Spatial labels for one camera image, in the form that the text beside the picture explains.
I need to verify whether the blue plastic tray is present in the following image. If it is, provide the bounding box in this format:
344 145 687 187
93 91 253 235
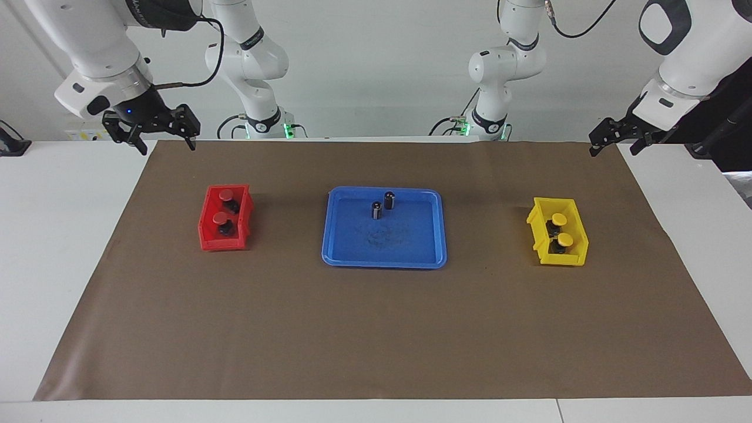
321 187 448 270

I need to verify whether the yellow plastic bin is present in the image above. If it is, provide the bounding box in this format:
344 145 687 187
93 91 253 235
526 197 589 267

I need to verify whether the red plastic bin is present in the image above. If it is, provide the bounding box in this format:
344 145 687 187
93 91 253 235
198 184 255 252

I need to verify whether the black curtain panel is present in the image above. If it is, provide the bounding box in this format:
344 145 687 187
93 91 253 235
676 56 752 172

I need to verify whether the brown table mat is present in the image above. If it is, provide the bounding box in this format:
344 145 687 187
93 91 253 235
33 140 752 401

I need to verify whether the black base cable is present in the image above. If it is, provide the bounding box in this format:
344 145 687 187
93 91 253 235
216 114 250 140
428 88 480 137

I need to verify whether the white wall socket box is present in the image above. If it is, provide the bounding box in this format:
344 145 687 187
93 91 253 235
63 128 113 142

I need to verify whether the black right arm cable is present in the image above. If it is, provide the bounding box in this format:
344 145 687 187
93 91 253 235
154 16 226 90

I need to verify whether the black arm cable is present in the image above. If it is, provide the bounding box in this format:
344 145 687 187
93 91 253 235
546 0 617 39
154 16 226 90

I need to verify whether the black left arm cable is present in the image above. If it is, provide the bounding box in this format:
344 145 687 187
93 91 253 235
546 0 617 39

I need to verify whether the black clamp mount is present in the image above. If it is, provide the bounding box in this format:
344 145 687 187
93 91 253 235
0 120 32 157

